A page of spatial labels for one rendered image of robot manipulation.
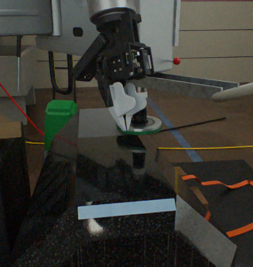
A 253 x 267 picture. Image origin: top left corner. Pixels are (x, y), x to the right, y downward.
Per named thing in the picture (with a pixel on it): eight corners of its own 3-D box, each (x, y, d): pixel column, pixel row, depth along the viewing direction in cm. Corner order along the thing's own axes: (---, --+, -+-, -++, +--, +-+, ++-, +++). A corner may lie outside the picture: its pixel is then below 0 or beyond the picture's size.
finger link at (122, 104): (135, 129, 60) (127, 77, 60) (110, 133, 63) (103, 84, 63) (145, 127, 62) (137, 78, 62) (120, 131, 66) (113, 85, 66)
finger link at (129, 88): (145, 127, 62) (137, 78, 62) (120, 131, 66) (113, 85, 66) (154, 126, 64) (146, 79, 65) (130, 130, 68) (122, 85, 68)
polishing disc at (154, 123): (163, 132, 149) (163, 129, 149) (115, 131, 150) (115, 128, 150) (160, 117, 169) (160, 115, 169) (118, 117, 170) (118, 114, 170)
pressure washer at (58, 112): (53, 153, 338) (46, 66, 309) (87, 155, 334) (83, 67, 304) (39, 168, 306) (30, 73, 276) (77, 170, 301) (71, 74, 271)
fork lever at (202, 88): (91, 80, 163) (91, 70, 162) (121, 75, 176) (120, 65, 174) (214, 104, 115) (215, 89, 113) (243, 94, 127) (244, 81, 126)
